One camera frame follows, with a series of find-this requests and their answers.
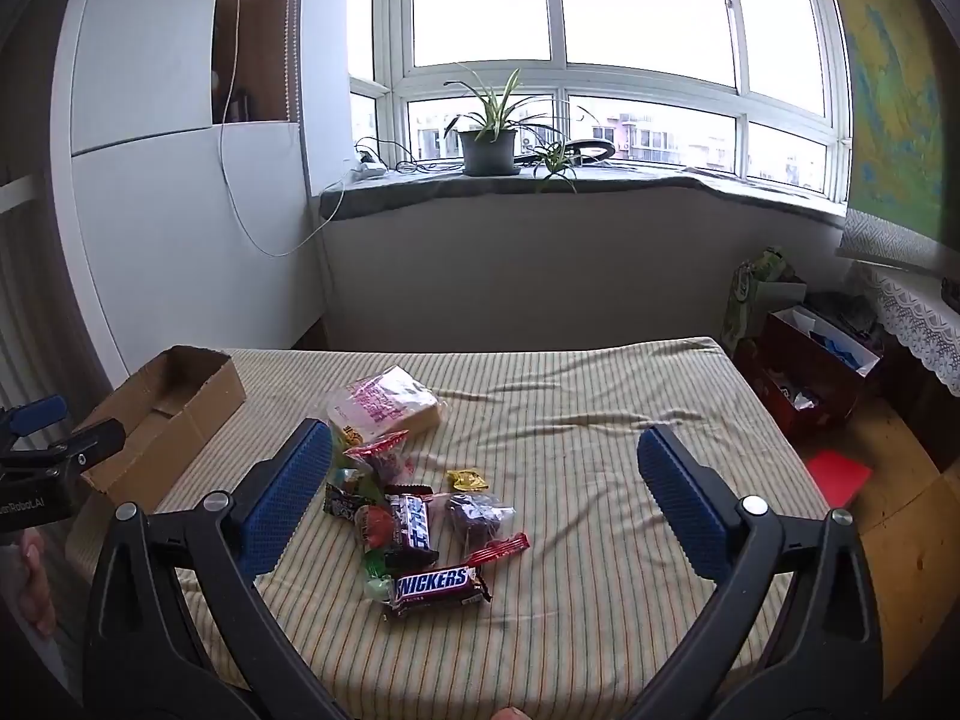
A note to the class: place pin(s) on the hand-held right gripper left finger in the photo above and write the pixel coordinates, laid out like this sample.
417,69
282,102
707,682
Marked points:
289,495

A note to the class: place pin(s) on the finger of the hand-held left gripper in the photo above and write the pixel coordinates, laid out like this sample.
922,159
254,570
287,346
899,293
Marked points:
41,414
90,442

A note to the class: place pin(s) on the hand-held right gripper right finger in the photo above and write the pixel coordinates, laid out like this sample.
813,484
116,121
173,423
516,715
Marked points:
682,502

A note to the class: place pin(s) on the dark printed candy packet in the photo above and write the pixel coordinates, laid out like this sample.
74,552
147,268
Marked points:
341,502

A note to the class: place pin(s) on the brown cardboard box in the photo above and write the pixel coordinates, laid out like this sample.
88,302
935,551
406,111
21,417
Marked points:
165,427

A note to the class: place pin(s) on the red fruit snack packet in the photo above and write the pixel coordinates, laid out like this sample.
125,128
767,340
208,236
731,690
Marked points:
373,526

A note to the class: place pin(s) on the red clear snack packet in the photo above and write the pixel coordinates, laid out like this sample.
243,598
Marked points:
382,454

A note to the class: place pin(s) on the green candy wrapper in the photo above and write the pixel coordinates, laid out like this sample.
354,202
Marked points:
377,577

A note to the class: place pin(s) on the dark blue-white chocolate bar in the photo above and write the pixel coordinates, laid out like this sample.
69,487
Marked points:
412,525

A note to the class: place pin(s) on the sliced bread packet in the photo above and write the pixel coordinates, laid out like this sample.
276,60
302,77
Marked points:
390,405

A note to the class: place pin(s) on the brown chocolate bar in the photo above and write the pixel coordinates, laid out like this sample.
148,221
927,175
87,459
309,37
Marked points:
435,589

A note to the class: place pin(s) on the yellow candy packet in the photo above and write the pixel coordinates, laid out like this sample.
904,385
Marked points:
466,481

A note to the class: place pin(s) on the small red wrapper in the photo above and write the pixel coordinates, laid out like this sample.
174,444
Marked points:
499,549

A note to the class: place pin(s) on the clear dark dried-fruit packet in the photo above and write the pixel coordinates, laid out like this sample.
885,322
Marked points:
480,514

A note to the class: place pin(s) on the person's left hand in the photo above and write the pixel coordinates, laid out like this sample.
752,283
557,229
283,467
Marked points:
34,589

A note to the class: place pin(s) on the striped bed sheet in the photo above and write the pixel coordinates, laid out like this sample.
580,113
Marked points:
600,465

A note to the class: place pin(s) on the red folder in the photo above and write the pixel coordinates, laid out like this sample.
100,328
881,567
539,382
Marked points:
844,476

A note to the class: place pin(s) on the red gift bag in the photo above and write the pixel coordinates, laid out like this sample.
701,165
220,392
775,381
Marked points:
810,382

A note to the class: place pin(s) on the green paper bag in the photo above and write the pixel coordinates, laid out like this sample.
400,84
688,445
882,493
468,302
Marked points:
754,300

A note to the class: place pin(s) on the white cabinet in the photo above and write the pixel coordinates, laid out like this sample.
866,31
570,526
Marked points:
165,225

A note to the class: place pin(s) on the white lace cloth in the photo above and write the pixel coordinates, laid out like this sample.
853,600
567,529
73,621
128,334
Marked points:
915,322

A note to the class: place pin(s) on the grey patterned box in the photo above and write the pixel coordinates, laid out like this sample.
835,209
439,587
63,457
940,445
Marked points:
892,240

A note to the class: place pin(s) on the white power strip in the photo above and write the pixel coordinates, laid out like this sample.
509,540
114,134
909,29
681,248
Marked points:
367,165

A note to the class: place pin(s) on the small spider plant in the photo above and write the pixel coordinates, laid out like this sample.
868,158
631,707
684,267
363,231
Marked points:
556,161

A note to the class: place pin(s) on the potted spider plant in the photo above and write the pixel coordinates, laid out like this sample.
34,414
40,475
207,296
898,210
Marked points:
489,142

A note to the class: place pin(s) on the white framed window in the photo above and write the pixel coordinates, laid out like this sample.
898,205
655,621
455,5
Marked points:
637,15

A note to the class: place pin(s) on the wall map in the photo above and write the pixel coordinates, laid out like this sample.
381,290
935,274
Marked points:
892,90

